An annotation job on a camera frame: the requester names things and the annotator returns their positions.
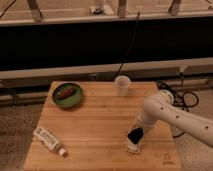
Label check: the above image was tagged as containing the black eraser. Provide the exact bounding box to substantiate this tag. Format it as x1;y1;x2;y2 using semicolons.
127;128;144;144

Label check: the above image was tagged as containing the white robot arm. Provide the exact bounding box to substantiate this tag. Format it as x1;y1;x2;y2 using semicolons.
134;90;213;148

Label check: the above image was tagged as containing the translucent plastic cup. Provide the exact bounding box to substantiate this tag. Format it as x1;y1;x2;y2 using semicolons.
115;76;131;97

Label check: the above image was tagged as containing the green plate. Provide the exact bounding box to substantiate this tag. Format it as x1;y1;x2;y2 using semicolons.
52;83;83;109

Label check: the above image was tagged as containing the brown food piece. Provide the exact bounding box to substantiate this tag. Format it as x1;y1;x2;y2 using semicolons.
59;88;75;99

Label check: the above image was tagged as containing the white tube with cap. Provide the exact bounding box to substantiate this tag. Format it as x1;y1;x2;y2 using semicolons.
33;127;68;157

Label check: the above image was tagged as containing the black cable on floor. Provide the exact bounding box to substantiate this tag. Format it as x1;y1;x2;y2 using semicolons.
156;71;200;139

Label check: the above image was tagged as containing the black hanging cable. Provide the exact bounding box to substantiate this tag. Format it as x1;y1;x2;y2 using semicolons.
113;9;141;79

